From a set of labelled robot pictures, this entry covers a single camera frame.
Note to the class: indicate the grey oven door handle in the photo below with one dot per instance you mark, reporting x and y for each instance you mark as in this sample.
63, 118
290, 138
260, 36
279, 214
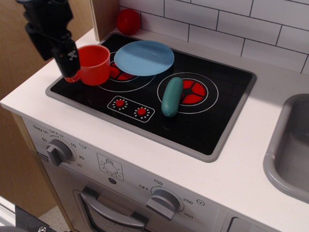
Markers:
134, 221

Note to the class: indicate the wooden side panel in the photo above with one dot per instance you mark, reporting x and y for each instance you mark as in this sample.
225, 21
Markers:
104, 14

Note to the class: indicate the grey temperature knob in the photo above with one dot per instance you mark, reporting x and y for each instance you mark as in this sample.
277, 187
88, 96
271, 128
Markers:
163, 203

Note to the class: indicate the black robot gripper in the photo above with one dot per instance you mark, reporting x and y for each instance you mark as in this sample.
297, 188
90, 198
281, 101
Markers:
47, 29

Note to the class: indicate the black toy stovetop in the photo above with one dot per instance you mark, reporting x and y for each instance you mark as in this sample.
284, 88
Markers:
212, 99

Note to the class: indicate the red stove button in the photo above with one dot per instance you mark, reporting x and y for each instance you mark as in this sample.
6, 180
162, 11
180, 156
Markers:
120, 103
141, 111

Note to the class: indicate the red right stove button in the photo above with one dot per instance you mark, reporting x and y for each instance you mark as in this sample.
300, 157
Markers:
141, 111

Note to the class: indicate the grey timer knob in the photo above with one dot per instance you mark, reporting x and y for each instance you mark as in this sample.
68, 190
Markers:
58, 152

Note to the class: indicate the red toy tomato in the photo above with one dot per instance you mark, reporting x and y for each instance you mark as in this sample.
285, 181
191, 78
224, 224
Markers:
128, 22

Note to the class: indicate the red plastic cup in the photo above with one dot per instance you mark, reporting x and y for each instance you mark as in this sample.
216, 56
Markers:
94, 65

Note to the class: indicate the black equipment base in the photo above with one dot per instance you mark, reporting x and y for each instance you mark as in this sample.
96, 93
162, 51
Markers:
19, 220

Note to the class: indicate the red left stove button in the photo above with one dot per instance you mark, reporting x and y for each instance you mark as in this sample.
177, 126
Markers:
120, 103

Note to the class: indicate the grey toy sink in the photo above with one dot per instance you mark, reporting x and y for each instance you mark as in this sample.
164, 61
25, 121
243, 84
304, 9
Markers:
286, 162

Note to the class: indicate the green toy cucumber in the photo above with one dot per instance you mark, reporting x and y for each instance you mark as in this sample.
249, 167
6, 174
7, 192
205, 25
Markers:
171, 97

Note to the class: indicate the blue plastic plate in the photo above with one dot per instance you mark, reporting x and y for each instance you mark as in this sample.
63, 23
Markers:
144, 58

